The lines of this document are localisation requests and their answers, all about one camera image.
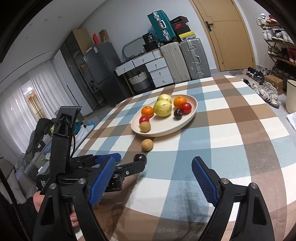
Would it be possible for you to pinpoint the orange tangerine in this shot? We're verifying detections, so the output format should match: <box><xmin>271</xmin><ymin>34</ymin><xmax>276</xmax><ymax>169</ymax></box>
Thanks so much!
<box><xmin>141</xmin><ymin>106</ymin><xmax>154</xmax><ymax>118</ymax></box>

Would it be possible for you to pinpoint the yellow guava fruit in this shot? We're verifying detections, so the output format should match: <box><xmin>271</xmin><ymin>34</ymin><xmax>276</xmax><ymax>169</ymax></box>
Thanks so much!
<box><xmin>157</xmin><ymin>94</ymin><xmax>172</xmax><ymax>103</ymax></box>

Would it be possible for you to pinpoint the teal suitcase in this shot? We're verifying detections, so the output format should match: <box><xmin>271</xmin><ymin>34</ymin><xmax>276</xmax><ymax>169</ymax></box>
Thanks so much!
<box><xmin>147</xmin><ymin>10</ymin><xmax>177</xmax><ymax>42</ymax></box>

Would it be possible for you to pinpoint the red tomato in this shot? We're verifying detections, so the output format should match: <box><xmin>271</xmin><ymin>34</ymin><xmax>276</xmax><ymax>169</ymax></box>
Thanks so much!
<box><xmin>180</xmin><ymin>102</ymin><xmax>192</xmax><ymax>114</ymax></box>
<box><xmin>139</xmin><ymin>116</ymin><xmax>149</xmax><ymax>124</ymax></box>

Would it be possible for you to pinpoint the wooden door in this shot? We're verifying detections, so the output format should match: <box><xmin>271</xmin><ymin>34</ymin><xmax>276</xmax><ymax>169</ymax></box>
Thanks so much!
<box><xmin>191</xmin><ymin>0</ymin><xmax>255</xmax><ymax>71</ymax></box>

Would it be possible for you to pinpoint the green guava fruit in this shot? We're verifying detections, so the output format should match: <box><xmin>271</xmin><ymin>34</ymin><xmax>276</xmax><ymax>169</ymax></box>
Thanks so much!
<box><xmin>153</xmin><ymin>100</ymin><xmax>172</xmax><ymax>118</ymax></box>

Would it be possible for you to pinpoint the oval mirror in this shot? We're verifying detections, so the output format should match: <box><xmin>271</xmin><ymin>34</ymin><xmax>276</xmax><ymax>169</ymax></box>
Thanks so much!
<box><xmin>122</xmin><ymin>37</ymin><xmax>145</xmax><ymax>58</ymax></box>

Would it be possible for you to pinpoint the white bucket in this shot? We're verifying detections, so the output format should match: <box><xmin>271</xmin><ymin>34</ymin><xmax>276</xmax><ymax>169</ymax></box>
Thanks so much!
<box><xmin>286</xmin><ymin>79</ymin><xmax>296</xmax><ymax>113</ymax></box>

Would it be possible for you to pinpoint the red tomato front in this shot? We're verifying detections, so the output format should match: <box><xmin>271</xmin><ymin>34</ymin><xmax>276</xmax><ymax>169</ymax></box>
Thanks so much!
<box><xmin>180</xmin><ymin>102</ymin><xmax>192</xmax><ymax>114</ymax></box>

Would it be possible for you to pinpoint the orange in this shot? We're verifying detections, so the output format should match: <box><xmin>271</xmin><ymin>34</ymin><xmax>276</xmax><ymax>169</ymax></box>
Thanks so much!
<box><xmin>174</xmin><ymin>96</ymin><xmax>187</xmax><ymax>109</ymax></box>

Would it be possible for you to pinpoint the black refrigerator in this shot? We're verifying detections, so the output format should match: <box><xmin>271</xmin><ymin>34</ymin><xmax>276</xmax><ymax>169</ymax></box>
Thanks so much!
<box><xmin>84</xmin><ymin>43</ymin><xmax>132</xmax><ymax>106</ymax></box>

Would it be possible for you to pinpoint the dark plum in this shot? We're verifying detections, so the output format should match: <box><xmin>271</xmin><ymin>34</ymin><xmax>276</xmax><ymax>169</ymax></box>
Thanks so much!
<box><xmin>174</xmin><ymin>108</ymin><xmax>183</xmax><ymax>120</ymax></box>
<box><xmin>133</xmin><ymin>154</ymin><xmax>147</xmax><ymax>164</ymax></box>

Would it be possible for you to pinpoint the person's left hand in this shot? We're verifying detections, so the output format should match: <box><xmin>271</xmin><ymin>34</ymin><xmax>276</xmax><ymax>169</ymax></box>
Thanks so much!
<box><xmin>32</xmin><ymin>191</ymin><xmax>80</xmax><ymax>229</ymax></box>

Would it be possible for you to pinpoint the red tomato back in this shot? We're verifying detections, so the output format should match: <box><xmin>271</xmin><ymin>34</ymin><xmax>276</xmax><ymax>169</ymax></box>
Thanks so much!
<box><xmin>139</xmin><ymin>116</ymin><xmax>149</xmax><ymax>124</ymax></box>

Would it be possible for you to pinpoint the checkered tablecloth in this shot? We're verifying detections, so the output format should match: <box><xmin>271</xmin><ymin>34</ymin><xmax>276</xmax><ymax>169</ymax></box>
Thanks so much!
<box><xmin>76</xmin><ymin>75</ymin><xmax>295</xmax><ymax>240</ymax></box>

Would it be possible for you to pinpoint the woven laundry basket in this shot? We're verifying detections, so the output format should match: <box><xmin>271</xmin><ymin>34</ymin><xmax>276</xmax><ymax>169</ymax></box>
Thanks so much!
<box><xmin>128</xmin><ymin>72</ymin><xmax>152</xmax><ymax>92</ymax></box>

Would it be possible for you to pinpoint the cream round plate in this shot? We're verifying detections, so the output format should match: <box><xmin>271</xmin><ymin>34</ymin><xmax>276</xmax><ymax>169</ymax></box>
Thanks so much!
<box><xmin>130</xmin><ymin>93</ymin><xmax>198</xmax><ymax>138</ymax></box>

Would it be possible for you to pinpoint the brown longan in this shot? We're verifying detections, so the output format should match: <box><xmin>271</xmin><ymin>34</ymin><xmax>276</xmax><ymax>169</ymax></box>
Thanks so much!
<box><xmin>139</xmin><ymin>121</ymin><xmax>151</xmax><ymax>133</ymax></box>
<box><xmin>141</xmin><ymin>139</ymin><xmax>154</xmax><ymax>152</ymax></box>

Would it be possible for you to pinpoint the beige suitcase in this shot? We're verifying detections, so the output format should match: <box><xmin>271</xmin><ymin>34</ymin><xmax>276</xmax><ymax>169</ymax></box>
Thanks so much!
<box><xmin>160</xmin><ymin>42</ymin><xmax>191</xmax><ymax>84</ymax></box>

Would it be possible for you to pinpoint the silver suitcase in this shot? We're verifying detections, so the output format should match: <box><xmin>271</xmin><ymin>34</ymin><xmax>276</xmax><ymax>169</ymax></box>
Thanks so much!
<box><xmin>180</xmin><ymin>38</ymin><xmax>211</xmax><ymax>80</ymax></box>

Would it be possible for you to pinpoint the white drawer desk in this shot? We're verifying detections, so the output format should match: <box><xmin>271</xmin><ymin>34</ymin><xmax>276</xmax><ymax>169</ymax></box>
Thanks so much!
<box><xmin>115</xmin><ymin>49</ymin><xmax>174</xmax><ymax>88</ymax></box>

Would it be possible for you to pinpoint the dark plum back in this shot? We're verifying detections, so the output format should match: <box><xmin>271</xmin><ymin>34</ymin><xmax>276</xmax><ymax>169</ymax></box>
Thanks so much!
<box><xmin>174</xmin><ymin>108</ymin><xmax>183</xmax><ymax>120</ymax></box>

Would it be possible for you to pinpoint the stack of shoe boxes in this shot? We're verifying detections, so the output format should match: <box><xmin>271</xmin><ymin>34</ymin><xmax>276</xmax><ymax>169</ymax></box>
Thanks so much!
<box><xmin>170</xmin><ymin>16</ymin><xmax>196</xmax><ymax>41</ymax></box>

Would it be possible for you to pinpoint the wooden shoe rack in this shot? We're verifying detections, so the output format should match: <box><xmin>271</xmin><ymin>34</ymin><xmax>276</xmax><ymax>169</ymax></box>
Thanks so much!
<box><xmin>256</xmin><ymin>13</ymin><xmax>295</xmax><ymax>83</ymax></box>

